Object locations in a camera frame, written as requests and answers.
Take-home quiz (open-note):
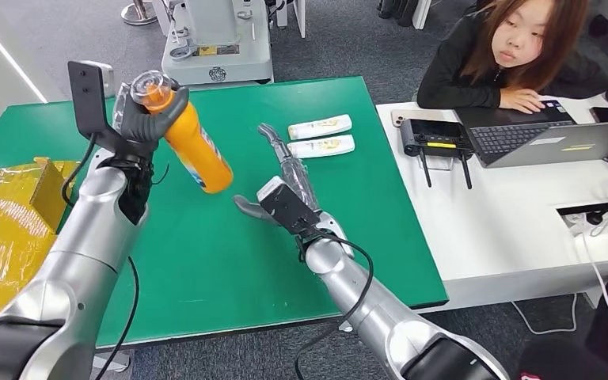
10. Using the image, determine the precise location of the metal stanchion base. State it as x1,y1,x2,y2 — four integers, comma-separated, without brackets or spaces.
120,0,158,27

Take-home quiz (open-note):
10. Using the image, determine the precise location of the beige smartphone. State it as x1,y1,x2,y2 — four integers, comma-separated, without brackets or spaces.
390,108,446,129

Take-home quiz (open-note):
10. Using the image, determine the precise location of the white tube bottle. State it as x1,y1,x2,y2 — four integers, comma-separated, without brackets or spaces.
287,114,354,142
287,135,356,160

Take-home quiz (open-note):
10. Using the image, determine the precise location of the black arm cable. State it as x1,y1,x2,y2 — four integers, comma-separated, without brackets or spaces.
61,132,141,380
293,230,375,380

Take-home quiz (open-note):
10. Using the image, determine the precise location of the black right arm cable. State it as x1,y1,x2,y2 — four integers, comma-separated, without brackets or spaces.
293,230,375,380

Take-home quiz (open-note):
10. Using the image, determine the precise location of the white machine base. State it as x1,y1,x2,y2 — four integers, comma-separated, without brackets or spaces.
151,0,276,93

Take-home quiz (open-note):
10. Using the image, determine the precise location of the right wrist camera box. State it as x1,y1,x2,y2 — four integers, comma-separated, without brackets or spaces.
256,176,322,238

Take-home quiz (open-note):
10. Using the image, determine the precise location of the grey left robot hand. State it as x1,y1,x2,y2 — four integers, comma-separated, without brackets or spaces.
111,78,191,156

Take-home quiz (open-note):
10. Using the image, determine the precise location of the white cable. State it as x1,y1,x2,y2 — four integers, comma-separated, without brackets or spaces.
511,230,608,348

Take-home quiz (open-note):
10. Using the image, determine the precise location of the black remote controller with antennas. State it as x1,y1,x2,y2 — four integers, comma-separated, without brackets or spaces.
398,118,476,191

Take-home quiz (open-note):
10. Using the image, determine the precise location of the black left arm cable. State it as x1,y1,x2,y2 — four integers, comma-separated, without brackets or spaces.
61,132,141,380

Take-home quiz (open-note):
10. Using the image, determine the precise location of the white furniture panel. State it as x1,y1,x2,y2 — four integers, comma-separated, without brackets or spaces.
412,0,434,30

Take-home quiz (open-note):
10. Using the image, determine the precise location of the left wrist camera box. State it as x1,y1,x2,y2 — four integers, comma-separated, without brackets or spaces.
67,60,116,143

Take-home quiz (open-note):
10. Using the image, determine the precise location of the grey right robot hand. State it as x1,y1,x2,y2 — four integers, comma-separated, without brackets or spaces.
232,123,322,225

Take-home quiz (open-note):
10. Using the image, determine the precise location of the yellow taped cardboard box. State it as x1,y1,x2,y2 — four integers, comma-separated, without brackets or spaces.
0,157,80,335

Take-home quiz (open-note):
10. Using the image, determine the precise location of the grey laptop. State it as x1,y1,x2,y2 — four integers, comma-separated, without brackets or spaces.
453,99,608,169

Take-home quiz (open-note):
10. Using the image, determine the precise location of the orange bottle with clear cap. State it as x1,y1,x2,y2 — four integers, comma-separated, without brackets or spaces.
129,70,235,196

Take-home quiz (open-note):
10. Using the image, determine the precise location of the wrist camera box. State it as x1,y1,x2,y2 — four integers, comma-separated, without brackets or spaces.
67,60,116,143
256,176,322,238

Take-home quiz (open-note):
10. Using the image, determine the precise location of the person's hand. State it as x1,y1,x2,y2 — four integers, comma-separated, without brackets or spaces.
499,88,547,115

